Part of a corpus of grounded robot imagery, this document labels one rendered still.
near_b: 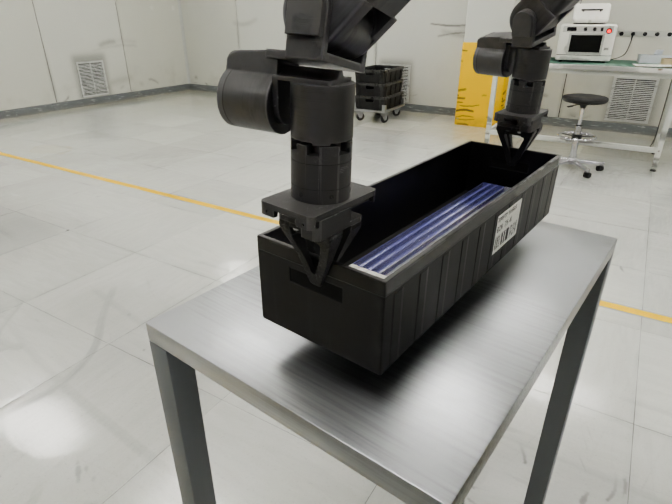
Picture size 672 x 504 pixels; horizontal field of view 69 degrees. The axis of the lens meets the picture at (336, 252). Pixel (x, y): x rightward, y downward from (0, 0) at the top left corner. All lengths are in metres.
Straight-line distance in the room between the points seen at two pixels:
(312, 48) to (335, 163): 0.10
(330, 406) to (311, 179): 0.24
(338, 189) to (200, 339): 0.30
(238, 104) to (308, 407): 0.31
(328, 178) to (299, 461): 1.20
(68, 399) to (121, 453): 0.35
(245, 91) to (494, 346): 0.42
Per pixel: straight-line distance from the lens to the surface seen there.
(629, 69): 4.72
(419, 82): 6.82
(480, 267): 0.70
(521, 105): 0.93
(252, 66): 0.48
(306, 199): 0.45
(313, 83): 0.43
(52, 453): 1.78
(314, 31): 0.41
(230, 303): 0.72
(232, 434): 1.65
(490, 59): 0.96
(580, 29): 4.96
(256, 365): 0.60
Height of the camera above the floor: 1.17
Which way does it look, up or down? 26 degrees down
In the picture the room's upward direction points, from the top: straight up
